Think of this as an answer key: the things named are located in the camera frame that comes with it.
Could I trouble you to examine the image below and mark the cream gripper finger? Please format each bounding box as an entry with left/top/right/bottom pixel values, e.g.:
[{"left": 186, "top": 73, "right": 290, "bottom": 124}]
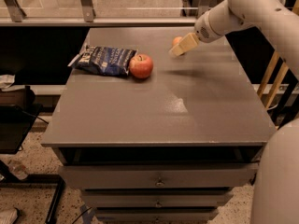
[{"left": 169, "top": 33, "right": 199, "bottom": 57}]

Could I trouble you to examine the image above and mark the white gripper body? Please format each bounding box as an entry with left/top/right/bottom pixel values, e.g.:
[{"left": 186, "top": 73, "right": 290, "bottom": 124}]
[{"left": 194, "top": 10, "right": 225, "bottom": 43}]

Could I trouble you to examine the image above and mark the orange fruit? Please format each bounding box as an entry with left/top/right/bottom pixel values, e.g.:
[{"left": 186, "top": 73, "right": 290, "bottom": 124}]
[{"left": 172, "top": 36, "right": 182, "bottom": 46}]

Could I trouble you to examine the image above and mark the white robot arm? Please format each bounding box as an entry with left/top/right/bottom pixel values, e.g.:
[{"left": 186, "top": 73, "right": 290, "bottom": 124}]
[{"left": 170, "top": 0, "right": 299, "bottom": 224}]

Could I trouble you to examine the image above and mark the red apple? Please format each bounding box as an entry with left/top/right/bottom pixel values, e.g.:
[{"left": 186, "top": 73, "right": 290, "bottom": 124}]
[{"left": 129, "top": 54, "right": 153, "bottom": 79}]

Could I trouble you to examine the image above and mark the blue chip bag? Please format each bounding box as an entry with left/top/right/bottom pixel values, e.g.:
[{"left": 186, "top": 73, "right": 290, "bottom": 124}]
[{"left": 68, "top": 46, "right": 137, "bottom": 77}]

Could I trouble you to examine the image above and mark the grey drawer cabinet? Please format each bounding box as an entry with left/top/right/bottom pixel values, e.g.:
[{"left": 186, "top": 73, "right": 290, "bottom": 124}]
[{"left": 40, "top": 26, "right": 278, "bottom": 224}]

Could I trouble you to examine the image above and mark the top grey drawer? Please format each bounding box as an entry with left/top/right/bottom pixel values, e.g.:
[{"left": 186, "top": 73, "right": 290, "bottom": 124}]
[{"left": 59, "top": 163, "right": 258, "bottom": 189}]

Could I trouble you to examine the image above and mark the grey drawer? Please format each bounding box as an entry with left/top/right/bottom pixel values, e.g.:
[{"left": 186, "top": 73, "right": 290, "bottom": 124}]
[
  {"left": 81, "top": 189, "right": 233, "bottom": 208},
  {"left": 59, "top": 163, "right": 258, "bottom": 189},
  {"left": 95, "top": 208, "right": 218, "bottom": 222}
]

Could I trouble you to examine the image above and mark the middle grey drawer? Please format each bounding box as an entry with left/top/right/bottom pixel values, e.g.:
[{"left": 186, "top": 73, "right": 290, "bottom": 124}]
[{"left": 81, "top": 189, "right": 233, "bottom": 208}]

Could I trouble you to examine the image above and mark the metal railing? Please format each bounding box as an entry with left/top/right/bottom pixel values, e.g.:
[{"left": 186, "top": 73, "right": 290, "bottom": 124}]
[{"left": 0, "top": 0, "right": 195, "bottom": 27}]

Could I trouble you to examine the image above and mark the bottom grey drawer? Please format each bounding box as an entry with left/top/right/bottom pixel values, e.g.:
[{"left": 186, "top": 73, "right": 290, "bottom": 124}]
[{"left": 95, "top": 208, "right": 218, "bottom": 222}]

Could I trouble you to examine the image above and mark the black side table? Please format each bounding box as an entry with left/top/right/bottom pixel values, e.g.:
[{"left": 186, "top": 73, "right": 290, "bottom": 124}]
[{"left": 0, "top": 86, "right": 65, "bottom": 224}]

